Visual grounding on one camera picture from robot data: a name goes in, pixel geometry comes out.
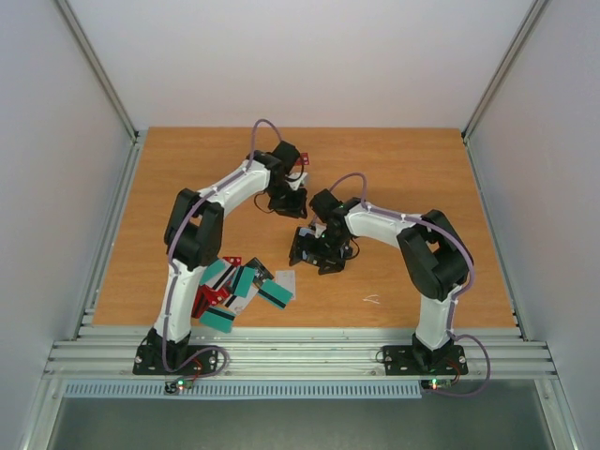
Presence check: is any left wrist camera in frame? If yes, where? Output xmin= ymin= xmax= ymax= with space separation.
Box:
xmin=287 ymin=172 xmax=308 ymax=190

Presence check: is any teal card middle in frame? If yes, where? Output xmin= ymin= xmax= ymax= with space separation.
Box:
xmin=231 ymin=266 xmax=255 ymax=297

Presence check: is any white floral card in pile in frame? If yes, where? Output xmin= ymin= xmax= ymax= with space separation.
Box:
xmin=224 ymin=285 xmax=258 ymax=316

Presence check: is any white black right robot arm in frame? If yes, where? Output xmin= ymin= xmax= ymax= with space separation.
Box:
xmin=289 ymin=189 xmax=474 ymax=372

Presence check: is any controller board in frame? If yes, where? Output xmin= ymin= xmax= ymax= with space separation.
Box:
xmin=164 ymin=379 xmax=194 ymax=395
xmin=421 ymin=379 xmax=455 ymax=391

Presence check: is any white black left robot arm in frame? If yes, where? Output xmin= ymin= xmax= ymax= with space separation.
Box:
xmin=153 ymin=141 xmax=308 ymax=373

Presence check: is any red card left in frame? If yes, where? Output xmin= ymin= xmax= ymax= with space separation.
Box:
xmin=191 ymin=286 xmax=211 ymax=319

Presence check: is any black card in pile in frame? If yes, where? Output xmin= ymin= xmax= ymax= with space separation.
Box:
xmin=245 ymin=257 xmax=275 ymax=287

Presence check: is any left controller board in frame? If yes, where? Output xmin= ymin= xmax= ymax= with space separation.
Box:
xmin=164 ymin=379 xmax=194 ymax=395

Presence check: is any right controller board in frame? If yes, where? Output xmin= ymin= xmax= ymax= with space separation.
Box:
xmin=421 ymin=379 xmax=455 ymax=391

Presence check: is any black leather card holder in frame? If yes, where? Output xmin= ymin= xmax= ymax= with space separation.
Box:
xmin=289 ymin=227 xmax=353 ymax=276

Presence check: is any teal card right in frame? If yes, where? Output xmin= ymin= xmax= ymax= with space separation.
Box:
xmin=258 ymin=279 xmax=293 ymax=309

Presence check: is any teal card top left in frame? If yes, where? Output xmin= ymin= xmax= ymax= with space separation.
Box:
xmin=199 ymin=259 xmax=230 ymax=285

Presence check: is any teal card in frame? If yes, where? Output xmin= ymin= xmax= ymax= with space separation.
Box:
xmin=258 ymin=279 xmax=293 ymax=309
xmin=199 ymin=307 xmax=235 ymax=334
xmin=231 ymin=266 xmax=255 ymax=297
xmin=199 ymin=259 xmax=230 ymax=285

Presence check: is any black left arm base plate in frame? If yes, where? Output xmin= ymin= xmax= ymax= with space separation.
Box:
xmin=132 ymin=328 xmax=223 ymax=376

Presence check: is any grey slotted cable duct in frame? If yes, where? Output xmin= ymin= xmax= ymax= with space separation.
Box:
xmin=63 ymin=380 xmax=422 ymax=400

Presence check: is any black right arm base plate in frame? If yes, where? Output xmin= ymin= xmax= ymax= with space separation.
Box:
xmin=381 ymin=342 xmax=469 ymax=377

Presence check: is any small red card top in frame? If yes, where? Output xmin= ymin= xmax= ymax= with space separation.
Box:
xmin=222 ymin=256 xmax=242 ymax=266

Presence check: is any teal card front bottom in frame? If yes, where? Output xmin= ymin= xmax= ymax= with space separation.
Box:
xmin=199 ymin=307 xmax=235 ymax=334

